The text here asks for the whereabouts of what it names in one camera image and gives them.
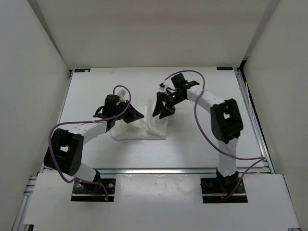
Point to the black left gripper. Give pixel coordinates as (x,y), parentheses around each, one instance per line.
(133,115)

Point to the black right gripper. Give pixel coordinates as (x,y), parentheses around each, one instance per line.
(160,109)

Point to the white pleated skirt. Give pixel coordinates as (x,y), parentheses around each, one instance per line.
(147,128)

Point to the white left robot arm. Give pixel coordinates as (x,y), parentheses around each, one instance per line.
(65,153)

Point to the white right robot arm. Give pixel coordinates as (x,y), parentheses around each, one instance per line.
(225,118)

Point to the blue right corner label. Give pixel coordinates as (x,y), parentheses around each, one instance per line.
(224,68)

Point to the blue corner label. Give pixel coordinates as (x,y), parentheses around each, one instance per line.
(82,70)
(224,68)

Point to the blue left corner label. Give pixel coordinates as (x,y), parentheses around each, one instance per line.
(82,70)

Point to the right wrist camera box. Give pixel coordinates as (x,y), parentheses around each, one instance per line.
(164,88)

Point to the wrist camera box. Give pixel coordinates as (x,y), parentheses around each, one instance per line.
(164,88)
(122,93)

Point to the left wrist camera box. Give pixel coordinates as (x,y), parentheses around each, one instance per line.
(122,93)

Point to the aluminium front table rail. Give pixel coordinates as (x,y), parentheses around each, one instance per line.
(161,171)

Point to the aluminium right frame rail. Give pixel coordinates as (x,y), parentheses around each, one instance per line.
(251,109)

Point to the aluminium frame rail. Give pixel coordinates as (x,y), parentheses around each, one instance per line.
(251,109)
(19,222)

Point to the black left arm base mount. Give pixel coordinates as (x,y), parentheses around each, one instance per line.
(84,192)

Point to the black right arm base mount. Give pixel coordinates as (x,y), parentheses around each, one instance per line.
(229,189)

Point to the aluminium left frame rail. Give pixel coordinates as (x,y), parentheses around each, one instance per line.
(19,222)

